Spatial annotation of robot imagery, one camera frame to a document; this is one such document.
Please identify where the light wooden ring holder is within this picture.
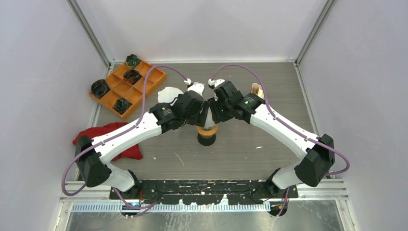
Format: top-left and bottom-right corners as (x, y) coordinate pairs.
(196, 125), (219, 139)

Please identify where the white paper coffee filter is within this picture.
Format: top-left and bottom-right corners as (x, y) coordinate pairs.
(157, 87), (184, 103)

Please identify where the red and black carafe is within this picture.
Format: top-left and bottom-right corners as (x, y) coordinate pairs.
(197, 134), (216, 146)

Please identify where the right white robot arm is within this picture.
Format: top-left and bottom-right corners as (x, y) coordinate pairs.
(208, 79), (335, 198)

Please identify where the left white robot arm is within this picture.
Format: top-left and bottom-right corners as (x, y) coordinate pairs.
(74, 87), (204, 199)

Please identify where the black rolled cloth in tray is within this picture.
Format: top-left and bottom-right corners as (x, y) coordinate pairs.
(123, 69), (142, 85)

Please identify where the small dark rolled cloth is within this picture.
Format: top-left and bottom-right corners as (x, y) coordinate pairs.
(113, 98), (132, 115)

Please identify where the dark patterned rolled cloth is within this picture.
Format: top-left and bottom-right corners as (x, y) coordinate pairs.
(125, 54), (141, 69)

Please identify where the red cloth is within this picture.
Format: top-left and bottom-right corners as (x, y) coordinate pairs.
(72, 122), (143, 161)

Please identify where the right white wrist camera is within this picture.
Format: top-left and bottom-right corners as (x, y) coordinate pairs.
(208, 79), (225, 89)

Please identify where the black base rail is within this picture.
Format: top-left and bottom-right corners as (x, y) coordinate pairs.
(122, 180), (285, 205)

